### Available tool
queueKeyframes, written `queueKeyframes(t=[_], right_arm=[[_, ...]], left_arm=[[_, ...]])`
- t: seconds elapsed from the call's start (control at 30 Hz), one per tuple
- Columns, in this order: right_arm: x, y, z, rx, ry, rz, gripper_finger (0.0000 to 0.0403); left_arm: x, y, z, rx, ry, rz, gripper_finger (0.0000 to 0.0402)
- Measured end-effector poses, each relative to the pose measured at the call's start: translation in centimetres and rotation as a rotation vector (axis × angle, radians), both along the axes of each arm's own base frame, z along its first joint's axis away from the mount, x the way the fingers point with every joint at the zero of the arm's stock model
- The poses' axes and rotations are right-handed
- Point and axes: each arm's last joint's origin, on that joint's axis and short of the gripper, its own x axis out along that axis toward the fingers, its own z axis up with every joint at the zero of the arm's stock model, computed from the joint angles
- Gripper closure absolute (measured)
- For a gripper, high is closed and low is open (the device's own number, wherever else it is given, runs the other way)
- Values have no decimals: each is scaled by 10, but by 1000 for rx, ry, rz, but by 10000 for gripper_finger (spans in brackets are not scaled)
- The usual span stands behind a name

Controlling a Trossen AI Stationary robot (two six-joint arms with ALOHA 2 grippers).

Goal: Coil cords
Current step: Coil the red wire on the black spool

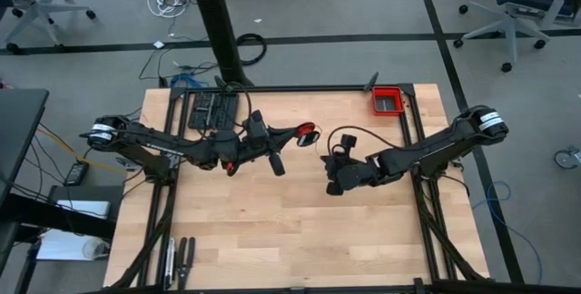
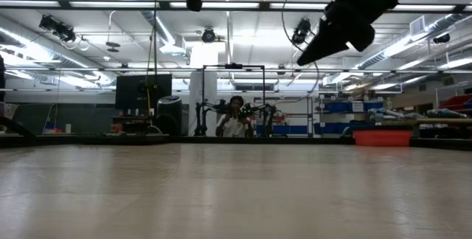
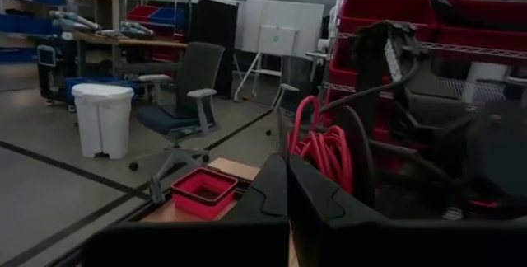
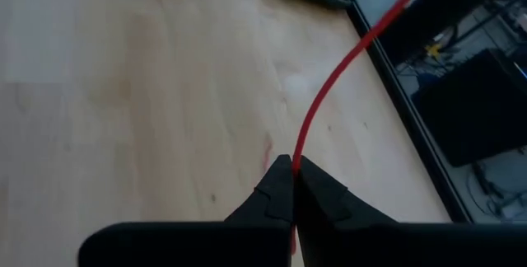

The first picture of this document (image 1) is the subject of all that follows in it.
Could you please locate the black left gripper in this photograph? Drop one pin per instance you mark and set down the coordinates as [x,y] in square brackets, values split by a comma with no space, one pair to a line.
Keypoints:
[261,144]

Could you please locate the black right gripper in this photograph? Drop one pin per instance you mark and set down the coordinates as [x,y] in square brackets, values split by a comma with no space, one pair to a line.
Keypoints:
[358,173]

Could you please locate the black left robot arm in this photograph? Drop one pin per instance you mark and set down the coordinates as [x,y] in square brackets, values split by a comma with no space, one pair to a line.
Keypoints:
[159,142]

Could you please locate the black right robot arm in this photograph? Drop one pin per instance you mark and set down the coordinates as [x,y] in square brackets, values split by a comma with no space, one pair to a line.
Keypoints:
[436,151]

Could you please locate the small red tag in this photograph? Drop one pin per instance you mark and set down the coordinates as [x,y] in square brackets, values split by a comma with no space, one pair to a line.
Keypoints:
[230,166]

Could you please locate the black control box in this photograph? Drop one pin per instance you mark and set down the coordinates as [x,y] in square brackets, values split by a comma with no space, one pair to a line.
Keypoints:
[211,110]

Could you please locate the red collapsible bin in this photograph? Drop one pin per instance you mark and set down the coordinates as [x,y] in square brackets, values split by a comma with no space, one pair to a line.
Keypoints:
[388,101]

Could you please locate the black tower fan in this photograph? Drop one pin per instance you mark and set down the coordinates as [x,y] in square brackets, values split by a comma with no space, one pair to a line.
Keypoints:
[218,22]

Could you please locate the silver hand tool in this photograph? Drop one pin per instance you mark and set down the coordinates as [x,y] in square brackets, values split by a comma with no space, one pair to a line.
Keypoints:
[170,262]

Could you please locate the black power adapter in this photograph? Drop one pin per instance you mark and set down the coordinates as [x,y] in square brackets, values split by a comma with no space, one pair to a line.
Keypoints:
[76,173]

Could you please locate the white flat device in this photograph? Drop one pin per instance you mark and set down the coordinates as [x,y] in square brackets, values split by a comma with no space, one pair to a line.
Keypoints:
[84,209]

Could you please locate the clear plastic cup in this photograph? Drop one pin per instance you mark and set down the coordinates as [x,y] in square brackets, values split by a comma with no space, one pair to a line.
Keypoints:
[95,248]

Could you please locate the grey caster wheel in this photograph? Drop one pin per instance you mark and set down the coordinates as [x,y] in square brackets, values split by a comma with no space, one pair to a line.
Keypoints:
[567,158]

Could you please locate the white board sheet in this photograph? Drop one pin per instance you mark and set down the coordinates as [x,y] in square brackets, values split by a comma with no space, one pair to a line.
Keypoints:
[59,244]

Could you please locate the black desk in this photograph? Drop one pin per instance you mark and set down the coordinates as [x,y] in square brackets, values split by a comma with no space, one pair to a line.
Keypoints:
[18,126]

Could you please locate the grey office chair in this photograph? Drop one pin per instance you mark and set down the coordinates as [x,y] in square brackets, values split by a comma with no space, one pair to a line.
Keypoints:
[38,8]

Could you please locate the black frame bracket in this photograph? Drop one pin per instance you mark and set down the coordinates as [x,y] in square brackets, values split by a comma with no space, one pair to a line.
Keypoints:
[372,81]
[223,84]

